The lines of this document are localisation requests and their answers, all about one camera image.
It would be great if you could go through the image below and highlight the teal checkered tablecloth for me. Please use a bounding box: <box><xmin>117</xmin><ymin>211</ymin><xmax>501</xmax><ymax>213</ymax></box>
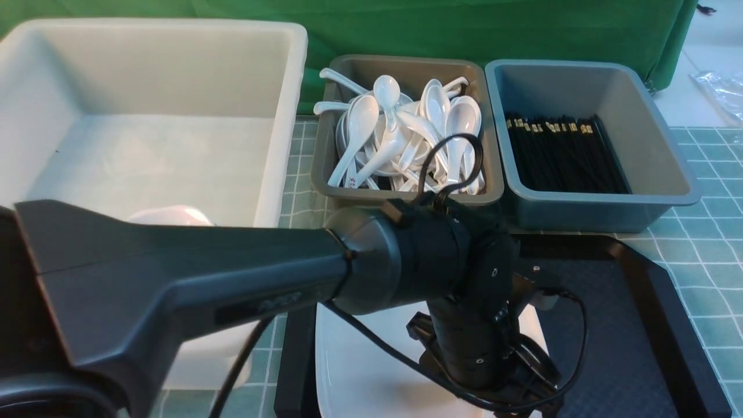
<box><xmin>151</xmin><ymin>116</ymin><xmax>743</xmax><ymax>418</ymax></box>

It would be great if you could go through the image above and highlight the clear plastic bag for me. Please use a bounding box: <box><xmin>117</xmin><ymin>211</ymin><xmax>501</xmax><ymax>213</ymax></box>
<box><xmin>690</xmin><ymin>70</ymin><xmax>742</xmax><ymax>127</ymax></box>

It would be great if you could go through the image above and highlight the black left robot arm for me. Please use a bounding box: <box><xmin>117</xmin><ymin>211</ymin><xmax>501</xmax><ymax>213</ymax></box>
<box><xmin>2</xmin><ymin>192</ymin><xmax>570</xmax><ymax>417</ymax></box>

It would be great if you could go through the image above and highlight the grey-blue plastic chopstick bin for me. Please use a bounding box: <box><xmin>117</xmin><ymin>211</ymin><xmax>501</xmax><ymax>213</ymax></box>
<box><xmin>485</xmin><ymin>59</ymin><xmax>701</xmax><ymax>233</ymax></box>

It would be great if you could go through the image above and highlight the bundle of black chopsticks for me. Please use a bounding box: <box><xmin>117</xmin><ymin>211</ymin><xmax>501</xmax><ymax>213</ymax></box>
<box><xmin>505</xmin><ymin>112</ymin><xmax>632</xmax><ymax>194</ymax></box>

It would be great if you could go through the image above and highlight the large white square plate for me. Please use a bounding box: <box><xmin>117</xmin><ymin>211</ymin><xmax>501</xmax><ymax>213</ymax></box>
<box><xmin>315</xmin><ymin>302</ymin><xmax>549</xmax><ymax>417</ymax></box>

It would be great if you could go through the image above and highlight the pile of white spoons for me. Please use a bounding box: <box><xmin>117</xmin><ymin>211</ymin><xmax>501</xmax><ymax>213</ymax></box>
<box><xmin>313</xmin><ymin>68</ymin><xmax>485</xmax><ymax>195</ymax></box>

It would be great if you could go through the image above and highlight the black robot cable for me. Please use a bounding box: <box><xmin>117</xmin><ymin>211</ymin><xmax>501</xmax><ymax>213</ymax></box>
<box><xmin>209</xmin><ymin>134</ymin><xmax>588</xmax><ymax>418</ymax></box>

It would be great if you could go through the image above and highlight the green cloth backdrop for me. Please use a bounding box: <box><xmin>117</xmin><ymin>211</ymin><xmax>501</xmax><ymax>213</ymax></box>
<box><xmin>1</xmin><ymin>1</ymin><xmax>697</xmax><ymax>114</ymax></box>

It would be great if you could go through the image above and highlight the black plastic serving tray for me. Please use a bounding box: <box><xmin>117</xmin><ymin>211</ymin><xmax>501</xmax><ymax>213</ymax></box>
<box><xmin>275</xmin><ymin>235</ymin><xmax>732</xmax><ymax>417</ymax></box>

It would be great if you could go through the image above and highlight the large white plastic tub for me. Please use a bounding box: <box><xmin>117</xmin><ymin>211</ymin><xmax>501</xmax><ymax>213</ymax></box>
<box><xmin>0</xmin><ymin>19</ymin><xmax>308</xmax><ymax>390</ymax></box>

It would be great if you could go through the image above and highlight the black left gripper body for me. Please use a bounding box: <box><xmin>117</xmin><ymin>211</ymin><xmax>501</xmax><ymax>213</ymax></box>
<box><xmin>406</xmin><ymin>273</ymin><xmax>562</xmax><ymax>406</ymax></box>

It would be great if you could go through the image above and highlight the stack of white bowls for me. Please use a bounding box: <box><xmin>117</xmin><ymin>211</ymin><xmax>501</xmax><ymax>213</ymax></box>
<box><xmin>127</xmin><ymin>206</ymin><xmax>215</xmax><ymax>226</ymax></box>

